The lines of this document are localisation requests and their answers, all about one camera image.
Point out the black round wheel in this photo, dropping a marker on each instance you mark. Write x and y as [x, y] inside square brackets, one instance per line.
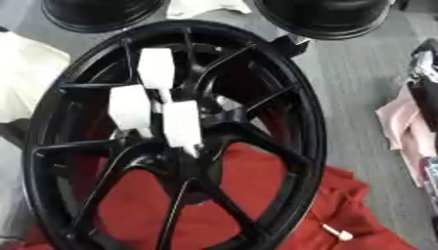
[97, 14]
[325, 16]

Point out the white paper sheet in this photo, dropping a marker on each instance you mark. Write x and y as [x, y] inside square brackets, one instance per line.
[199, 7]

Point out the white cloth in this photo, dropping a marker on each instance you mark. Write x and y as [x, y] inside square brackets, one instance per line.
[26, 78]

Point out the black spoked wheel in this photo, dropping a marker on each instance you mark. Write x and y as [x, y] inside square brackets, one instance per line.
[296, 156]

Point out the pink cloth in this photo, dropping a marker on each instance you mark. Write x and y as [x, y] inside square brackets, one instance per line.
[406, 123]

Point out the black bag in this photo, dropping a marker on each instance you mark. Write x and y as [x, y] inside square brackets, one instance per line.
[426, 81]

